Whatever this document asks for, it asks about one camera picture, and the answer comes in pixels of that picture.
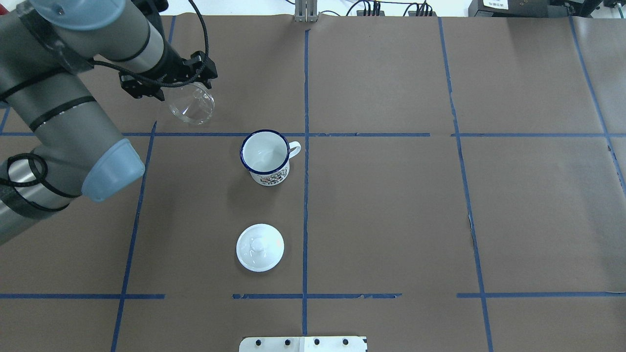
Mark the white cup lid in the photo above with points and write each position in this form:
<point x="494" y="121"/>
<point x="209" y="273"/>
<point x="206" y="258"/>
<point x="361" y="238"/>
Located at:
<point x="260" y="247"/>

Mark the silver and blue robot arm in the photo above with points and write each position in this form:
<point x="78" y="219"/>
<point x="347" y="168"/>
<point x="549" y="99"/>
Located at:
<point x="45" y="45"/>

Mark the aluminium frame post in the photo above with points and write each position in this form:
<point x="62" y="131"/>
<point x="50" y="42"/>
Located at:
<point x="306" y="10"/>

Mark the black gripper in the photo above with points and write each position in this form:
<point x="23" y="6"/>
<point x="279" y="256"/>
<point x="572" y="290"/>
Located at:
<point x="172" y="62"/>

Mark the white enamel cup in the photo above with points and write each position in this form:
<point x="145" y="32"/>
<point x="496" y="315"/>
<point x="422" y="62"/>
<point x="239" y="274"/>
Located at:
<point x="266" y="155"/>

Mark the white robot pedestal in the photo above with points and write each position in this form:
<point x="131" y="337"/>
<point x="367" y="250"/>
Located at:
<point x="304" y="344"/>

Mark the brown paper table mat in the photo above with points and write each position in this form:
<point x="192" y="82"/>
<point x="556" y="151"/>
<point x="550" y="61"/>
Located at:
<point x="460" y="188"/>

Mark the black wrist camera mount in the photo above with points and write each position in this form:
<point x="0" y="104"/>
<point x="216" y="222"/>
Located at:
<point x="202" y="69"/>

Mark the black computer box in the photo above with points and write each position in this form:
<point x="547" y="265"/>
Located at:
<point x="520" y="9"/>

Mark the clear glass funnel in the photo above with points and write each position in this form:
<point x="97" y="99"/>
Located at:
<point x="192" y="103"/>

